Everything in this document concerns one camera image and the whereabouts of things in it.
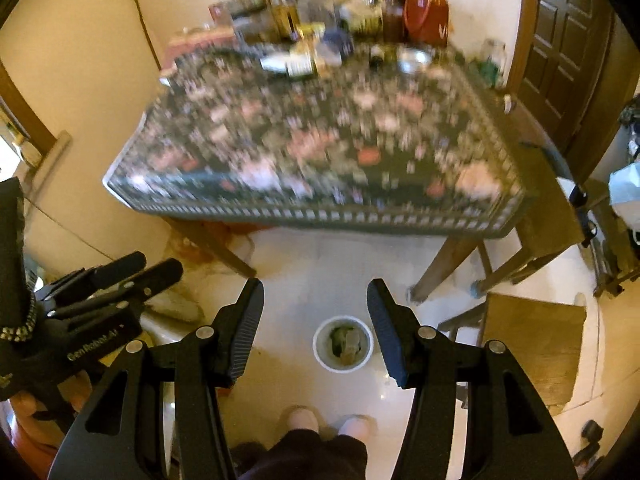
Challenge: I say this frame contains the jar with blue lid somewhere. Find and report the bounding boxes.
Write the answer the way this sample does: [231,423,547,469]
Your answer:
[322,29,356,57]

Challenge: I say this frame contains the brown panelled door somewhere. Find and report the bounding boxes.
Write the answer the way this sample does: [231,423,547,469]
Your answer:
[517,0,614,147]

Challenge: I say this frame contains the wooden stool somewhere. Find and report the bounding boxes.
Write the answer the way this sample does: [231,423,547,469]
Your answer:
[437,292,589,409]

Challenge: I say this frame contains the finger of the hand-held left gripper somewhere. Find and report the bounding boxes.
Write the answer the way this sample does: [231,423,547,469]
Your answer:
[38,251,148,307]
[51,258,184,332]

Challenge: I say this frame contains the wooden chair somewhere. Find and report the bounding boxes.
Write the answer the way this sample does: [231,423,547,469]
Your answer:
[474,139,594,294]

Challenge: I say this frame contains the red sauce bottle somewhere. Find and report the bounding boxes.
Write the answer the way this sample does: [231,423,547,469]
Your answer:
[382,0,405,42]

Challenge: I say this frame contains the wooden clothes rack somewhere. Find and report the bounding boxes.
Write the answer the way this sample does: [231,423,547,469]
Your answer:
[592,220,640,299]

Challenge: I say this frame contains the wrappers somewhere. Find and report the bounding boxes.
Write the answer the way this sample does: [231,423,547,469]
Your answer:
[327,327,364,364]

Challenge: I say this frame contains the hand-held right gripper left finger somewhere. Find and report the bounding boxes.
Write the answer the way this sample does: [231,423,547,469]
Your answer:
[47,277,265,480]

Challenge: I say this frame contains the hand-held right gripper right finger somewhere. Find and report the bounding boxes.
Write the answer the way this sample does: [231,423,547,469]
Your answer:
[366,278,582,480]

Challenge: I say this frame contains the white plastic bucket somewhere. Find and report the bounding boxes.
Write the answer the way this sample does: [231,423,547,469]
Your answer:
[313,315,375,372]

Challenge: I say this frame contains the person's right slipper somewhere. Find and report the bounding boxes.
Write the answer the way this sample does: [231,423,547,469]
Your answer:
[338,413,374,439]

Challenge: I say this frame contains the dark floral tablecloth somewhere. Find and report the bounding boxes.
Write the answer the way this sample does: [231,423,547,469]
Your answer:
[102,42,527,239]

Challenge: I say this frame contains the small labelled bottle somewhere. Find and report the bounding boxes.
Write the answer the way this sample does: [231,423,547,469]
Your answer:
[260,52,319,79]

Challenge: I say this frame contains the large clear glass jar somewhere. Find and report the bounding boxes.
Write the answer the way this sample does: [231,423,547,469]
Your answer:
[297,0,336,29]

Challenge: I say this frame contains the red thermos jug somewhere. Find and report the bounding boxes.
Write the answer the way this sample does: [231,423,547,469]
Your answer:
[404,0,450,47]

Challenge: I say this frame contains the liquor bottle with yellow label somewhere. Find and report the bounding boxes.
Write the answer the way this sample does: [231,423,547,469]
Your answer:
[270,0,296,42]

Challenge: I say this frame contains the thin wooden stick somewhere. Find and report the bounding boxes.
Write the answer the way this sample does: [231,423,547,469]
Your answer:
[132,0,164,72]

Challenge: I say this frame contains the white plastic bag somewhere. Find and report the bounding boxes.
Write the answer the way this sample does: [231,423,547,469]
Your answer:
[608,162,640,222]

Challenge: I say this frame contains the person's slipper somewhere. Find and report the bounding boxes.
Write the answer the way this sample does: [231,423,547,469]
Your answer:
[338,413,374,439]
[282,406,321,434]

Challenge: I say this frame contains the person's left slipper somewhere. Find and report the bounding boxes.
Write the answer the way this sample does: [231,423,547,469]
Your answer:
[282,406,321,434]

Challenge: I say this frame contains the person's legs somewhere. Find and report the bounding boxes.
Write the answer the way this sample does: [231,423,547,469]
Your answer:
[239,427,369,480]

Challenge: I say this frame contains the round metal tin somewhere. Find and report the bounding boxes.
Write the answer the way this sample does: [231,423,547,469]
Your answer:
[397,47,432,74]

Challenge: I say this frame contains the wooden window frame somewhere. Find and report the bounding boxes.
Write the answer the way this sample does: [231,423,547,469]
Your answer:
[0,57,74,157]

